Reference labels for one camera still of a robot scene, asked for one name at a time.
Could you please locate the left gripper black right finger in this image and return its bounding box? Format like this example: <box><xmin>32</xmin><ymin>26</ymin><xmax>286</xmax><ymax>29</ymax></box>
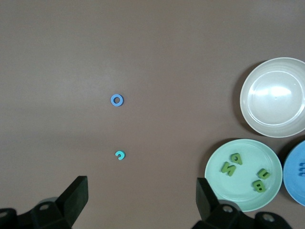
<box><xmin>190</xmin><ymin>177</ymin><xmax>293</xmax><ymax>229</ymax></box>

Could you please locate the beige plate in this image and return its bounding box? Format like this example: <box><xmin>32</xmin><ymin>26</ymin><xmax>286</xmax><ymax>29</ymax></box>
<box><xmin>239</xmin><ymin>56</ymin><xmax>305</xmax><ymax>138</ymax></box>

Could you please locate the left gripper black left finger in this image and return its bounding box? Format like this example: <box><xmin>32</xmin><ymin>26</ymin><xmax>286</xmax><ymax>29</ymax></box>
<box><xmin>0</xmin><ymin>176</ymin><xmax>89</xmax><ymax>229</ymax></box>

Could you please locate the green foam letter N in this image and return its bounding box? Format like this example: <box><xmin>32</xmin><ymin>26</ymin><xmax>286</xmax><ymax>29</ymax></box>
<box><xmin>219</xmin><ymin>161</ymin><xmax>237</xmax><ymax>177</ymax></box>

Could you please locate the blue plate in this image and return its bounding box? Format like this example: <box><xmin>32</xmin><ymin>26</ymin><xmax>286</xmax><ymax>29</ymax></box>
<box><xmin>277</xmin><ymin>140</ymin><xmax>305</xmax><ymax>207</ymax></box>

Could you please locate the green foam letter B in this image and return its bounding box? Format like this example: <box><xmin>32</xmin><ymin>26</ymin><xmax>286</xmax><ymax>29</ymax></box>
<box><xmin>252</xmin><ymin>179</ymin><xmax>267</xmax><ymax>193</ymax></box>

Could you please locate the blue foam letter O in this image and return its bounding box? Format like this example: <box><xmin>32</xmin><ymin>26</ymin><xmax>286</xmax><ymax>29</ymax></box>
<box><xmin>110</xmin><ymin>94</ymin><xmax>125</xmax><ymax>107</ymax></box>

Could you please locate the green foam letter u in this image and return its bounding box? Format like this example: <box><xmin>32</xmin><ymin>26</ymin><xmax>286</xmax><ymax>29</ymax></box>
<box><xmin>256</xmin><ymin>168</ymin><xmax>271</xmax><ymax>181</ymax></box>

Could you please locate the light green plate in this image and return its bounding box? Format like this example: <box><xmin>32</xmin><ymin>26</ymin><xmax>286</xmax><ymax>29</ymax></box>
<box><xmin>204</xmin><ymin>138</ymin><xmax>284</xmax><ymax>213</ymax></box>

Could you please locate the green foam letter P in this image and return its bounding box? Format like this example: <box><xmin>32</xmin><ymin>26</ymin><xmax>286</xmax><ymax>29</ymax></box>
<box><xmin>229</xmin><ymin>152</ymin><xmax>244</xmax><ymax>167</ymax></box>

